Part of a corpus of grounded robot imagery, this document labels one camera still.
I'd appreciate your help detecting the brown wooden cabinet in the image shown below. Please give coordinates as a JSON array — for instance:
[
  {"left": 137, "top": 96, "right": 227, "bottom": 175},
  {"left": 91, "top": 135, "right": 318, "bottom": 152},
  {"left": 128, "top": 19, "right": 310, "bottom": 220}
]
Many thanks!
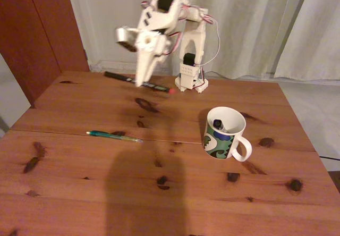
[{"left": 0, "top": 0, "right": 90, "bottom": 106}]

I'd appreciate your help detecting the green clear pen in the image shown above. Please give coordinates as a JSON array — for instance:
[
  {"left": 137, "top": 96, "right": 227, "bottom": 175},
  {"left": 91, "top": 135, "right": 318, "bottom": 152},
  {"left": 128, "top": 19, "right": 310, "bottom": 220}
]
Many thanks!
[{"left": 86, "top": 131, "right": 143, "bottom": 144}]

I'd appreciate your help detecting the silver camera box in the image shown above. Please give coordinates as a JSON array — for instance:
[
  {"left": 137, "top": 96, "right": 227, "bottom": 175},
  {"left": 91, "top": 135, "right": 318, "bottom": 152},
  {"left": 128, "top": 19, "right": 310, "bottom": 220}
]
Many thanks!
[{"left": 114, "top": 26, "right": 139, "bottom": 53}]

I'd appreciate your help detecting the white mug with green pattern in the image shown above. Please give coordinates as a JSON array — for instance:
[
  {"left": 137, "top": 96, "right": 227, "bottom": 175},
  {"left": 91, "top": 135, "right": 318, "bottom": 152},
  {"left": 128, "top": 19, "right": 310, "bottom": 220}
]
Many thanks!
[{"left": 202, "top": 106, "right": 253, "bottom": 163}]

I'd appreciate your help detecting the white curtain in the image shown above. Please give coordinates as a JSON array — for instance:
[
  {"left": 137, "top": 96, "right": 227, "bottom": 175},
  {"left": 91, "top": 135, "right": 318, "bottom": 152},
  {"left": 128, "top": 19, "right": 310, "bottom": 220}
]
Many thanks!
[
  {"left": 159, "top": 0, "right": 311, "bottom": 81},
  {"left": 273, "top": 0, "right": 340, "bottom": 81}
]

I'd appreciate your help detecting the black pen with red end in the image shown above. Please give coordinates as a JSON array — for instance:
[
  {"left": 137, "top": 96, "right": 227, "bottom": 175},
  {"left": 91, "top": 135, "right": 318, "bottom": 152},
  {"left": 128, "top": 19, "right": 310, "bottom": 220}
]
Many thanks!
[{"left": 104, "top": 71, "right": 176, "bottom": 95}]

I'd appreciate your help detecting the dark brown furniture piece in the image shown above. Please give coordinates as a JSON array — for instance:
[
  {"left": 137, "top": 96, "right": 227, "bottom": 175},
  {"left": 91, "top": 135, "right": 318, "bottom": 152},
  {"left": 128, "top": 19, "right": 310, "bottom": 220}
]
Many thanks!
[{"left": 327, "top": 170, "right": 340, "bottom": 194}]

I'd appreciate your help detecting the white marker with black cap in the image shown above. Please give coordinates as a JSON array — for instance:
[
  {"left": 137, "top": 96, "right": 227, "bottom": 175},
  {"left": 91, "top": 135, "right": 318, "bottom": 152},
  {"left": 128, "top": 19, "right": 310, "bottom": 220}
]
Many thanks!
[{"left": 213, "top": 118, "right": 226, "bottom": 133}]

